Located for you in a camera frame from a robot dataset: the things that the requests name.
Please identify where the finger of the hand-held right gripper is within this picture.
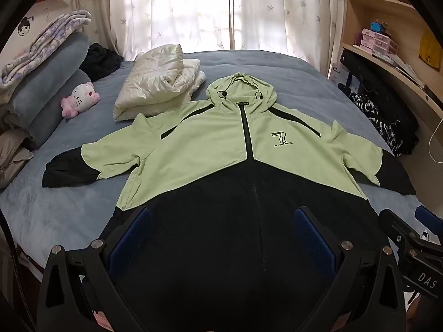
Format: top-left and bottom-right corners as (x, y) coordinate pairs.
(379, 208), (421, 250)
(415, 206), (443, 241)

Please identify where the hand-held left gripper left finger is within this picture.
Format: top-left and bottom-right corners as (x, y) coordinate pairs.
(36, 207), (153, 332)

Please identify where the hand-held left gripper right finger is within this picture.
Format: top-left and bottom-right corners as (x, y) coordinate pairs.
(292, 206), (407, 332)

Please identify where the green and black hooded jacket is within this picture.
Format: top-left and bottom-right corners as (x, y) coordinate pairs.
(42, 72), (418, 332)

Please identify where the grey-blue bed blanket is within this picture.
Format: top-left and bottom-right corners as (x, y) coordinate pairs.
(0, 49), (421, 277)

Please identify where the black white patterned cloth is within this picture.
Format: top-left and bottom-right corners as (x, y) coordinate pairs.
(349, 92), (404, 153)

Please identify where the black flat device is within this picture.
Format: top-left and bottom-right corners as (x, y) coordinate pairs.
(423, 85), (443, 106)

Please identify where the black bag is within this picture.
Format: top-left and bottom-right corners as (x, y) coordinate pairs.
(341, 49), (421, 156)

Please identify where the beige cloth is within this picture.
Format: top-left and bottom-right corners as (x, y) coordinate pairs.
(0, 128), (35, 191)

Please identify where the stack of papers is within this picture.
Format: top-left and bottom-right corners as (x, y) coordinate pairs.
(388, 53), (424, 89)

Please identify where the pink white cat plush toy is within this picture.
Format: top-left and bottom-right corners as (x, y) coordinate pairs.
(60, 81), (102, 120)

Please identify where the white printed box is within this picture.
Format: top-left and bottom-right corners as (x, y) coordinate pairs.
(328, 63), (350, 87)

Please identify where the cream puffer jacket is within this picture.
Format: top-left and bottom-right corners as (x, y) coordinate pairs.
(114, 44), (207, 122)

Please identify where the yellow cloth bag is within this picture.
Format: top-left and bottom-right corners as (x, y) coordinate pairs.
(419, 29), (443, 73)

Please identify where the stack of pink boxes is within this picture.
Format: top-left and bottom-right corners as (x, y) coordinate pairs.
(360, 28), (398, 56)

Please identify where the grey folded blanket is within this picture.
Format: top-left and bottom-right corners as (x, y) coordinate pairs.
(5, 33), (91, 149)

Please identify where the wooden shelf unit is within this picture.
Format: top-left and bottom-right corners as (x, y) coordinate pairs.
(341, 0), (443, 180)

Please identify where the floral folded blanket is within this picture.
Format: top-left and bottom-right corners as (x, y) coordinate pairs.
(0, 10), (92, 89)

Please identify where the white floral curtain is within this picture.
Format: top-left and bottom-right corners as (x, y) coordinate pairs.
(67, 0), (347, 77)

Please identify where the white cord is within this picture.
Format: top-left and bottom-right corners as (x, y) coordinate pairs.
(427, 118), (443, 163)

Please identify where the black cable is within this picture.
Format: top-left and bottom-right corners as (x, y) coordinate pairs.
(0, 212), (25, 320)

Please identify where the cartoon face wall sticker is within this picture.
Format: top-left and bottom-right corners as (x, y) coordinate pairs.
(17, 15), (37, 38)

